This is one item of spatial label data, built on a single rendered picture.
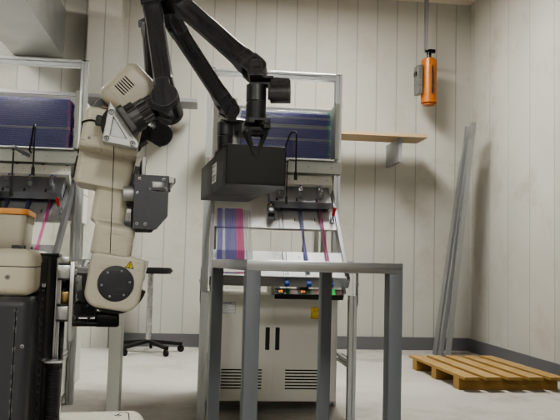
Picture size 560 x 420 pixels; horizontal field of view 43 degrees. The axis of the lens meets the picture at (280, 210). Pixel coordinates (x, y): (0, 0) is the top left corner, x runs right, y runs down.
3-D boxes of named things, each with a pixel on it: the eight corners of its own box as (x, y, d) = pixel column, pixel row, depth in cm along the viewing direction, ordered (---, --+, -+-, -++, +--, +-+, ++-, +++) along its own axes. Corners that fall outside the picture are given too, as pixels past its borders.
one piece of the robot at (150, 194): (117, 227, 203) (121, 153, 205) (117, 232, 230) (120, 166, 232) (174, 230, 207) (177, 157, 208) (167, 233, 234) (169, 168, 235)
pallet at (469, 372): (567, 393, 458) (567, 377, 459) (457, 392, 450) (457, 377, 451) (496, 367, 568) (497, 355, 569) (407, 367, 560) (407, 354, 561)
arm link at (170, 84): (142, 8, 222) (134, -14, 213) (184, 1, 222) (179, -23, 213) (158, 127, 203) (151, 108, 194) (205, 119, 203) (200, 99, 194)
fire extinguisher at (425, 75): (433, 107, 674) (433, 52, 678) (439, 103, 657) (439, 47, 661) (412, 106, 672) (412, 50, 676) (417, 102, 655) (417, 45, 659)
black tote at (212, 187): (200, 200, 252) (201, 168, 253) (247, 202, 256) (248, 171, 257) (225, 183, 196) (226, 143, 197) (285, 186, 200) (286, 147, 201)
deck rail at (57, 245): (52, 281, 340) (51, 272, 336) (48, 281, 340) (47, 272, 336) (76, 188, 394) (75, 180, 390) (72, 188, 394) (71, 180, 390)
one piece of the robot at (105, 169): (39, 314, 192) (82, 97, 198) (51, 305, 228) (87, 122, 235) (136, 328, 197) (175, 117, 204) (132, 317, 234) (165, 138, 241)
